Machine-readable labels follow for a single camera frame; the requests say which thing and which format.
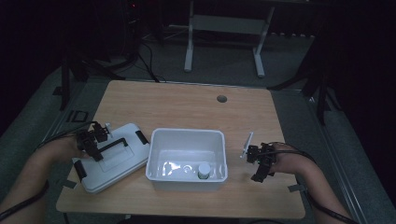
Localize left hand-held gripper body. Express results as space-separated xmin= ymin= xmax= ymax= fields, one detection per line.
xmin=76 ymin=120 xmax=114 ymax=151

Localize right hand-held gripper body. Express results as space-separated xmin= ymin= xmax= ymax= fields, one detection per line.
xmin=239 ymin=131 xmax=277 ymax=166

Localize white lid with black handle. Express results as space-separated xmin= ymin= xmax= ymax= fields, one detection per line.
xmin=72 ymin=122 xmax=151 ymax=194

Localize small white-capped bottle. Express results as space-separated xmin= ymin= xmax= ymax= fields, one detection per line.
xmin=197 ymin=161 xmax=212 ymax=180

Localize white plastic storage box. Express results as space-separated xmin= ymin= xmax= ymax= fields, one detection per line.
xmin=145 ymin=127 xmax=229 ymax=192

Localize person's left hand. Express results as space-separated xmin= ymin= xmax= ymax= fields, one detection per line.
xmin=58 ymin=136 xmax=92 ymax=162

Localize person's right hand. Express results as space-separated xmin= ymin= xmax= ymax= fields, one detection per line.
xmin=270 ymin=142 xmax=308 ymax=175

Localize grey tape piece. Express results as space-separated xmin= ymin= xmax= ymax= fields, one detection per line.
xmin=288 ymin=183 xmax=308 ymax=193
xmin=61 ymin=178 xmax=78 ymax=189

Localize black stand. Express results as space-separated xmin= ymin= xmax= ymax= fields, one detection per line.
xmin=267 ymin=69 xmax=344 ymax=126
xmin=57 ymin=46 xmax=125 ymax=112

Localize white metal stand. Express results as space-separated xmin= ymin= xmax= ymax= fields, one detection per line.
xmin=184 ymin=0 xmax=276 ymax=78

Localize black floor cables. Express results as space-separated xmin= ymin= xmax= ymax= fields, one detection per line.
xmin=135 ymin=40 xmax=168 ymax=84

